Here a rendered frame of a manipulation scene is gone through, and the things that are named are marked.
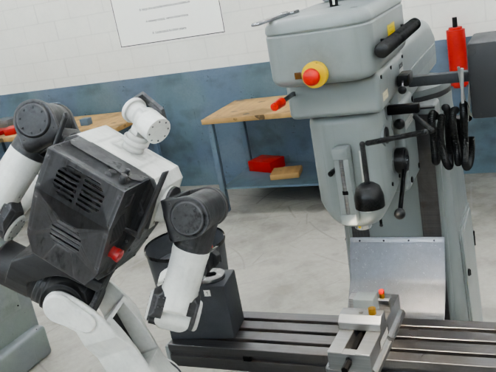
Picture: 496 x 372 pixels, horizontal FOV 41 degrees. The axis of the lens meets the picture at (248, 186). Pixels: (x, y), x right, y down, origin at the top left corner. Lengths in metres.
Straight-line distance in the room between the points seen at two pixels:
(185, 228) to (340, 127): 0.51
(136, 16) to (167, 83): 0.72
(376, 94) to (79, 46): 5.97
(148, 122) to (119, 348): 0.59
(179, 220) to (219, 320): 0.73
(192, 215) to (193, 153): 5.54
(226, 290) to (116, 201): 0.77
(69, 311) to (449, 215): 1.24
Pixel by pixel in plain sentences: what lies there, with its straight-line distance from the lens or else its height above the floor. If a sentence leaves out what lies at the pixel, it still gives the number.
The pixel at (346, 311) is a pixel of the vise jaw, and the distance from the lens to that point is 2.00.
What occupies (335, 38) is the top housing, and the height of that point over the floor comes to 1.84.
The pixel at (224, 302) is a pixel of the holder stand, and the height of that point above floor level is 1.06.
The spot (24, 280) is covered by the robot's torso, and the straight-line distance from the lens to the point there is 1.76.
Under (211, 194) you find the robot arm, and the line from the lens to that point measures 1.54.
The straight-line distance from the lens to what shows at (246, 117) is 5.71.
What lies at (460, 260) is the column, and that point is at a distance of 2.37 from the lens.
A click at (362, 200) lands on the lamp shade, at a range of 1.61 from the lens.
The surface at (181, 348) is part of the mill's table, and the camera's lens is 2.22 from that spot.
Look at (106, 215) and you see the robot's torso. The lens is 1.45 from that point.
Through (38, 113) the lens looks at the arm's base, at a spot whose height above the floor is 1.79.
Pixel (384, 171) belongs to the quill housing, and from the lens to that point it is 1.77.
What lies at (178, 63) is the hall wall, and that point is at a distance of 6.83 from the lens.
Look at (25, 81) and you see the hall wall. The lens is 7.99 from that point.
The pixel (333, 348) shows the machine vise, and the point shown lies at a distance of 1.91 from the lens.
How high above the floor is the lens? 2.00
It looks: 17 degrees down
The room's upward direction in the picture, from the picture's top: 11 degrees counter-clockwise
